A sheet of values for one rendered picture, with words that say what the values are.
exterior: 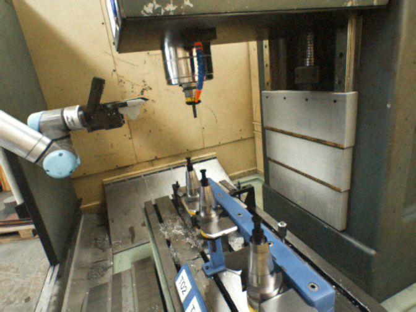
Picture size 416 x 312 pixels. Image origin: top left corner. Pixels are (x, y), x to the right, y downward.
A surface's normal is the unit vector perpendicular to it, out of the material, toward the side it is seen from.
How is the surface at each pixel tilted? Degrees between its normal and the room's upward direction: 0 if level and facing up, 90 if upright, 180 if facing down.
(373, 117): 90
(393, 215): 90
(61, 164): 90
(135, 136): 90
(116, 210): 24
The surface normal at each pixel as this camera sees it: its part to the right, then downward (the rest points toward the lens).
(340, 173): -0.94, 0.22
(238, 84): 0.36, 0.26
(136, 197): 0.04, -0.76
